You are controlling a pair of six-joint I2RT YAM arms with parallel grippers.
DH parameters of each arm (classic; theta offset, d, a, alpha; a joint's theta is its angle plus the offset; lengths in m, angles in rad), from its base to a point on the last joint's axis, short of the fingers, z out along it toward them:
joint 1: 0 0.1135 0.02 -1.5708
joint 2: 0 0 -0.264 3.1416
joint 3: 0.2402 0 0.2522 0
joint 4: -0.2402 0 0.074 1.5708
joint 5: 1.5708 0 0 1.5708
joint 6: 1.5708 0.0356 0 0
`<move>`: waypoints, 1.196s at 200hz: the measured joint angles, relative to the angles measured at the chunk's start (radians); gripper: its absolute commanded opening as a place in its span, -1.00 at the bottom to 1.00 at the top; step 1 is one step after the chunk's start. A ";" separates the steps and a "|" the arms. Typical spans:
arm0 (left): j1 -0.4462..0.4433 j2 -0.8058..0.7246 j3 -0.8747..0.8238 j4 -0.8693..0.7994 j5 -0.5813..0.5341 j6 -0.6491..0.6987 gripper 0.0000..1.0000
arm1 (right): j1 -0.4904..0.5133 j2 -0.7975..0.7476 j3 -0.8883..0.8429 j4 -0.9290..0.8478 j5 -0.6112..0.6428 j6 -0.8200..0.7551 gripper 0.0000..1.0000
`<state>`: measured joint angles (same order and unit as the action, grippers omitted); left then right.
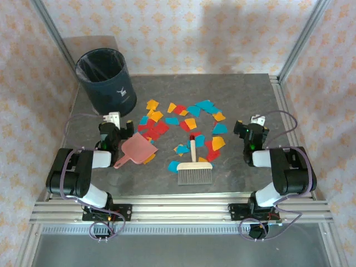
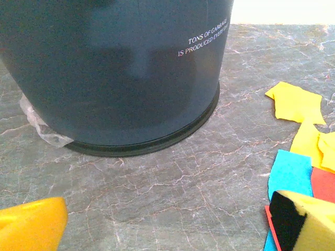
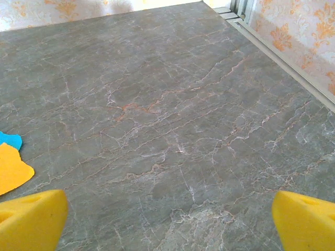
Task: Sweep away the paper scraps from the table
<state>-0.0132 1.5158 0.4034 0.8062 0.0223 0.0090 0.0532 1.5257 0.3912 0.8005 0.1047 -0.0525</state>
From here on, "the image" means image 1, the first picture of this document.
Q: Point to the pink plastic dustpan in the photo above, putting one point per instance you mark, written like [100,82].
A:
[139,148]

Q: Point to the large blue paper scrap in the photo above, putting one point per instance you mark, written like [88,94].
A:
[205,105]

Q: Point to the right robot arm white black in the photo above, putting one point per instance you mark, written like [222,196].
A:
[292,172]

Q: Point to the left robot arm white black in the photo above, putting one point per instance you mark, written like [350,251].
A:
[72,172]

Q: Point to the dark blue waste bin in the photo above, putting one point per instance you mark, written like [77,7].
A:
[111,91]

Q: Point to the clear plastic bin liner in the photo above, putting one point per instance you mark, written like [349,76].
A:
[97,66]

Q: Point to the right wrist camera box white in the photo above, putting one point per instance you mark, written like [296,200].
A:
[258,120]

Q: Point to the aluminium table side rail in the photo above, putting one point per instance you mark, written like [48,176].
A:
[73,101]
[279,89]

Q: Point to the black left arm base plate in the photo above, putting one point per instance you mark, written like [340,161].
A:
[125,212]

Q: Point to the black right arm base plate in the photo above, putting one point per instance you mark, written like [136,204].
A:
[236,212]

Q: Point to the long aluminium table rail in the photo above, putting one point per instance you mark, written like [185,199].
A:
[178,211]

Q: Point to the aluminium frame post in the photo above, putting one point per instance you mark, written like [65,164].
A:
[302,41]
[54,33]

